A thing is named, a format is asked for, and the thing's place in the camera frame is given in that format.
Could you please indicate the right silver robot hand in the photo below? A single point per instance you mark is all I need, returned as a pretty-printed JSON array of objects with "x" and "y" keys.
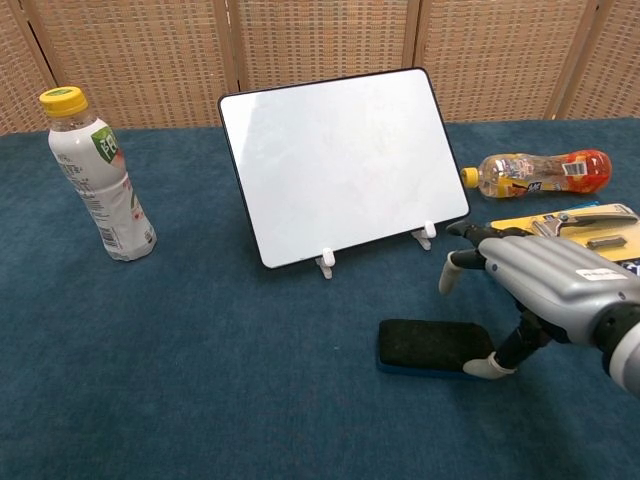
[{"x": 545, "y": 270}]

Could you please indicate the black blue board eraser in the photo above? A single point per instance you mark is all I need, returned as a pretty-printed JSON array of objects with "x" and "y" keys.
[{"x": 425, "y": 345}]

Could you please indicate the razor blister pack yellow card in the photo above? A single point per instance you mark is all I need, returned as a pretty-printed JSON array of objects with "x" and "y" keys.
[{"x": 575, "y": 232}]

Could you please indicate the blue biscuit box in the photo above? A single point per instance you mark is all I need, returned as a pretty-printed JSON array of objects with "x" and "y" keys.
[{"x": 632, "y": 267}]

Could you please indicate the orange drink bottle yellow cap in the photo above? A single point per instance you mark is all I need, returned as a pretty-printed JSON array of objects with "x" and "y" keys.
[{"x": 540, "y": 172}]

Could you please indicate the white plastic easel stand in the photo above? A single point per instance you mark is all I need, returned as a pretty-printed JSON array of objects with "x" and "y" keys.
[{"x": 327, "y": 257}]

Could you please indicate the teal blue table cloth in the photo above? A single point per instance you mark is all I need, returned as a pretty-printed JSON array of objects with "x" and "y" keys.
[{"x": 200, "y": 375}]

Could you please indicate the woven rattan folding screen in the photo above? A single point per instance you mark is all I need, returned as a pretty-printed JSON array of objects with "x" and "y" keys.
[{"x": 150, "y": 60}]

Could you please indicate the white bottle yellow cap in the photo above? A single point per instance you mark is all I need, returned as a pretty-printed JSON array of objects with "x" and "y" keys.
[{"x": 100, "y": 190}]

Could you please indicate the white dry-erase board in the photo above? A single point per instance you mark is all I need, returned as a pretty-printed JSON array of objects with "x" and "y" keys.
[{"x": 340, "y": 165}]

